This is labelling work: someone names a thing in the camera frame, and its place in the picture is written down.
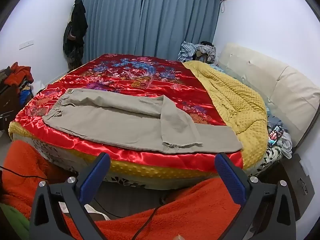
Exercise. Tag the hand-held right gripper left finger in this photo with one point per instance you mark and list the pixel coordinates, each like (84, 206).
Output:
(96, 177)

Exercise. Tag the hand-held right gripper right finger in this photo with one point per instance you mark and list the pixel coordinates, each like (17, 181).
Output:
(231, 180)

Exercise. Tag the khaki pants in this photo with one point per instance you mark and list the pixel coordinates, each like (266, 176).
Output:
(112, 120)

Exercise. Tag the orange fleece clothing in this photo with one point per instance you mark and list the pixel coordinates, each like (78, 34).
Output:
(200, 205)

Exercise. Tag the floral bedsheet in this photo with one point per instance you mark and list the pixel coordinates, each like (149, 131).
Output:
(270, 160)

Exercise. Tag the colourful printed cloth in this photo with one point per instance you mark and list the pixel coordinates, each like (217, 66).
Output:
(275, 136)

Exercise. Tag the dark brown nightstand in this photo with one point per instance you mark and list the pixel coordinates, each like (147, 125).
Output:
(295, 180)

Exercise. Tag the grey cloth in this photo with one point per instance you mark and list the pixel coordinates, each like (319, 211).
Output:
(287, 145)

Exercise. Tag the yellow dotted blanket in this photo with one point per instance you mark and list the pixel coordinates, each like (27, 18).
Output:
(232, 97)

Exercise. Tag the green cloth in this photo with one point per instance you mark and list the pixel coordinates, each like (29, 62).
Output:
(12, 220)

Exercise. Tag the beige padded headboard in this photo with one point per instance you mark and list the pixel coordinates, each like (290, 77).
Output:
(275, 85)

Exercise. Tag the red floral satin quilt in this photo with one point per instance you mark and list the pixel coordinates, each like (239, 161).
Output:
(150, 80)

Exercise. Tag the dark wooden dresser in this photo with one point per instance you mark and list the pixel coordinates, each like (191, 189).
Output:
(10, 102)

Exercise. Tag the orange red cloth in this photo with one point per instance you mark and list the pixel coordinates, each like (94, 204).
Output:
(17, 73)

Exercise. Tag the striped clothes pile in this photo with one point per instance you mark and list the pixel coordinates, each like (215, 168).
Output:
(192, 51)

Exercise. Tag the black hanging clothes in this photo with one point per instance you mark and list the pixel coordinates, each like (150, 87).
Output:
(76, 30)

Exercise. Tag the blue curtain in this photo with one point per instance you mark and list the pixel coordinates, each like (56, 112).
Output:
(150, 17)

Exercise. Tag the white wall switch plate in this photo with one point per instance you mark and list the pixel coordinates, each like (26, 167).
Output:
(27, 44)

